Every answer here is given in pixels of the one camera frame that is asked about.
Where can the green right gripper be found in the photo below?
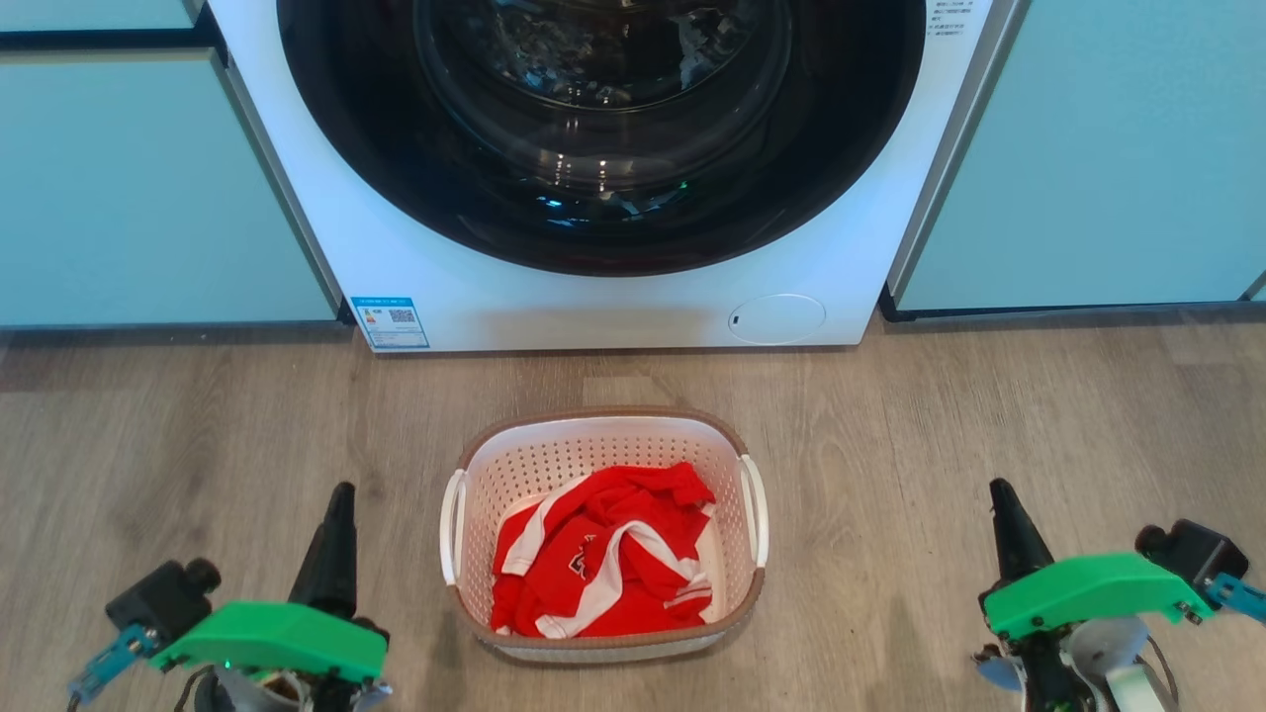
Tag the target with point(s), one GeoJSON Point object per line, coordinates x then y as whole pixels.
{"type": "Point", "coordinates": [1088, 591]}

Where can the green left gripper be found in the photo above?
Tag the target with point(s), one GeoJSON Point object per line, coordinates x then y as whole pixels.
{"type": "Point", "coordinates": [287, 638]}

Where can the white perforated laundry basket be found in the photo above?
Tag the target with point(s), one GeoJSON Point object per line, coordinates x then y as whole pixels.
{"type": "Point", "coordinates": [524, 470]}

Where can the blue energy label sticker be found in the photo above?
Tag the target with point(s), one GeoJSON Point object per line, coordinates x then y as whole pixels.
{"type": "Point", "coordinates": [391, 323]}

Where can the red and white jersey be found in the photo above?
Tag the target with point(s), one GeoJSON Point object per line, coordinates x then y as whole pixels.
{"type": "Point", "coordinates": [603, 564]}

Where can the round white filter cover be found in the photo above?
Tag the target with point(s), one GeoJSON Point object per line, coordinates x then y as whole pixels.
{"type": "Point", "coordinates": [777, 319]}

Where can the white front-load washing machine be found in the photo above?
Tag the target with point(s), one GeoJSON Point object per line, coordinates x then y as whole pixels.
{"type": "Point", "coordinates": [633, 311]}

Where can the wide pale teal cabinet door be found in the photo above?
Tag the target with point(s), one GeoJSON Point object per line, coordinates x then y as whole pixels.
{"type": "Point", "coordinates": [1118, 148]}

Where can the large pale teal cabinet door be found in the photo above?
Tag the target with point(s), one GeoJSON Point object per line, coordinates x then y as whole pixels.
{"type": "Point", "coordinates": [138, 188]}

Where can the black round washer door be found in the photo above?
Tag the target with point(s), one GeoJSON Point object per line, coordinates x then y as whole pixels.
{"type": "Point", "coordinates": [841, 148]}

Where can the small printed text sticker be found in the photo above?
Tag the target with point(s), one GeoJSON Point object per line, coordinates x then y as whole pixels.
{"type": "Point", "coordinates": [949, 18]}

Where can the small pale teal cabinet panel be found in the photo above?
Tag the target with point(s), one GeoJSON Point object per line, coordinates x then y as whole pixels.
{"type": "Point", "coordinates": [94, 12]}

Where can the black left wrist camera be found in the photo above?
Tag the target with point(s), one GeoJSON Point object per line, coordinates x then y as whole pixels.
{"type": "Point", "coordinates": [163, 598]}

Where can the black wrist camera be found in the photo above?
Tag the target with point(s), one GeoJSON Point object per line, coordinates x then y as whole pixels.
{"type": "Point", "coordinates": [1192, 554]}
{"type": "Point", "coordinates": [163, 598]}

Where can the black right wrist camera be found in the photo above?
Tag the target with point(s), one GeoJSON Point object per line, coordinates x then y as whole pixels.
{"type": "Point", "coordinates": [1192, 554]}

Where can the blue right camera connector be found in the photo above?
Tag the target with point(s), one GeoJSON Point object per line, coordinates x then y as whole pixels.
{"type": "Point", "coordinates": [1241, 596]}

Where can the blue camera connector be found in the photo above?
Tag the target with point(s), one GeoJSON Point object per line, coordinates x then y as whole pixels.
{"type": "Point", "coordinates": [109, 661]}
{"type": "Point", "coordinates": [1241, 596]}

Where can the blue left camera connector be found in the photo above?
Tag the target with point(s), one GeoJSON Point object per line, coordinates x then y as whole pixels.
{"type": "Point", "coordinates": [109, 661]}

